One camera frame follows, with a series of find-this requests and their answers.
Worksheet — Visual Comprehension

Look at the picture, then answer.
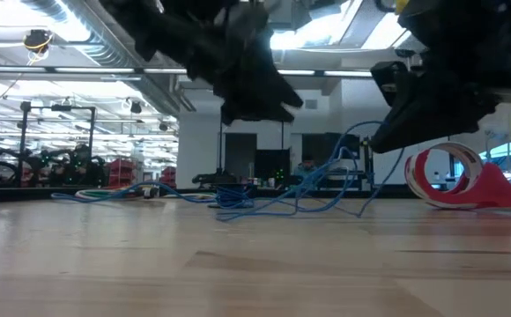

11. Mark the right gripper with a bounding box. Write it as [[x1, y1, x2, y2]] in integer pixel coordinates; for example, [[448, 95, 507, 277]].
[[369, 0, 511, 155]]

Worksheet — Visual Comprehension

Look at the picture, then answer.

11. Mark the red storage shelf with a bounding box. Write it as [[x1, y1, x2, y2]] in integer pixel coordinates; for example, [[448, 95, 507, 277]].
[[160, 166, 178, 188], [104, 157, 138, 189]]

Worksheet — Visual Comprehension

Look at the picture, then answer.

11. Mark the long ceiling light bar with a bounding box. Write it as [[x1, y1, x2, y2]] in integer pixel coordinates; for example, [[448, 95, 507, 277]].
[[0, 64, 374, 81]]

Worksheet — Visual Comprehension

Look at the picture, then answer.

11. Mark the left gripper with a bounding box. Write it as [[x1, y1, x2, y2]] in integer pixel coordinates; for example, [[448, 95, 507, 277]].
[[149, 0, 304, 125]]

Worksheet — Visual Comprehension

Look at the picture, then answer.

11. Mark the green thin wire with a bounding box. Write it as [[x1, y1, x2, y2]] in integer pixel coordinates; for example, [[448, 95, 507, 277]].
[[85, 190, 127, 198]]

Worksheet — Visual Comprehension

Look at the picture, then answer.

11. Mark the black ceiling cable reel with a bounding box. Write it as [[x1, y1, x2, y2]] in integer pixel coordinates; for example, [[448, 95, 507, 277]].
[[22, 28, 55, 56]]

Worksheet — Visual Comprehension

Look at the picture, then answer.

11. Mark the white printed tape roll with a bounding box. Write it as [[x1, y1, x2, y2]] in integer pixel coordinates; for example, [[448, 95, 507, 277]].
[[407, 141, 485, 208]]

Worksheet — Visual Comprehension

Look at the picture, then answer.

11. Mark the person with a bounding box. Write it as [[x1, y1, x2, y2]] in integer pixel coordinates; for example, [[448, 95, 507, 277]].
[[293, 153, 322, 186]]

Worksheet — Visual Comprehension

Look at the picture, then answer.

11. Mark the white thin wire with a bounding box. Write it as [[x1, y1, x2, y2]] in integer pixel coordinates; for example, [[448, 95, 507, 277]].
[[74, 185, 219, 200]]

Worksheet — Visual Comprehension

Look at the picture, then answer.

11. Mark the black box cabinet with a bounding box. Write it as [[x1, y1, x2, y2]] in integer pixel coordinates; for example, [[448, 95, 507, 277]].
[[301, 131, 362, 160]]

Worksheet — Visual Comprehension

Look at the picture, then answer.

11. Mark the black spool white label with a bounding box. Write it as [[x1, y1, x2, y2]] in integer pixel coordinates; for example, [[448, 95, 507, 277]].
[[209, 182, 257, 210]]

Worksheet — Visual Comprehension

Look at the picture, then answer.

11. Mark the red tape dispenser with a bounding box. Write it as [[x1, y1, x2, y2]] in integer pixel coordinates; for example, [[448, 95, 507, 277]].
[[404, 141, 511, 210]]

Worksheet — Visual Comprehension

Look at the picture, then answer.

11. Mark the whiteboard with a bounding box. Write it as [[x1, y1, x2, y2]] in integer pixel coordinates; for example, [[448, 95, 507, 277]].
[[370, 140, 451, 187]]

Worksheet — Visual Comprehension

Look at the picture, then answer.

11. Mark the silver air duct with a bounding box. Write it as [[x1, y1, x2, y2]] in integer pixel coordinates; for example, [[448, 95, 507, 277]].
[[19, 0, 181, 116]]

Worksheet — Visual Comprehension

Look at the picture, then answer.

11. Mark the black low bench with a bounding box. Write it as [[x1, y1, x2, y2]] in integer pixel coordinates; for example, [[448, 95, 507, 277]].
[[315, 169, 374, 191]]

